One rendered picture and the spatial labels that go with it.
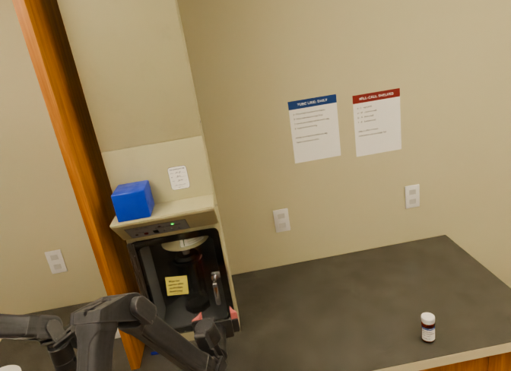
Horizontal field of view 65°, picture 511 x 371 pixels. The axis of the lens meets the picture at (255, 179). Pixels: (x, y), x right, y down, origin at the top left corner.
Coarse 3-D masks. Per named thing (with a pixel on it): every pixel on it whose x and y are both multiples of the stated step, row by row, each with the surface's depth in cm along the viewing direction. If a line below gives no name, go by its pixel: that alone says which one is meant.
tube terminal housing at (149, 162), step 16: (160, 144) 128; (176, 144) 128; (192, 144) 129; (112, 160) 128; (128, 160) 128; (144, 160) 129; (160, 160) 129; (176, 160) 130; (192, 160) 130; (208, 160) 142; (112, 176) 129; (128, 176) 130; (144, 176) 131; (160, 176) 131; (192, 176) 132; (208, 176) 133; (160, 192) 133; (176, 192) 133; (192, 192) 134; (208, 192) 135; (128, 240) 137; (224, 256) 143; (192, 336) 152
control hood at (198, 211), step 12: (156, 204) 134; (168, 204) 132; (180, 204) 130; (192, 204) 129; (204, 204) 127; (156, 216) 124; (168, 216) 123; (180, 216) 124; (192, 216) 126; (204, 216) 128; (216, 216) 130; (120, 228) 124
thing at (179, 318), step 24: (144, 240) 137; (168, 240) 137; (192, 240) 138; (216, 240) 139; (144, 264) 139; (168, 264) 140; (192, 264) 141; (216, 264) 142; (192, 288) 144; (168, 312) 146; (192, 312) 148; (216, 312) 149
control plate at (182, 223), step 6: (168, 222) 127; (174, 222) 127; (180, 222) 128; (186, 222) 129; (132, 228) 126; (138, 228) 127; (144, 228) 128; (150, 228) 128; (156, 228) 129; (162, 228) 130; (168, 228) 131; (174, 228) 132; (180, 228) 133; (186, 228) 134; (132, 234) 130; (138, 234) 131; (150, 234) 133
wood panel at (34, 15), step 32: (32, 0) 108; (32, 32) 106; (64, 32) 128; (64, 64) 123; (64, 96) 118; (64, 128) 114; (64, 160) 117; (96, 160) 136; (96, 192) 131; (96, 224) 126; (96, 256) 128; (128, 256) 153; (128, 288) 146; (128, 352) 141
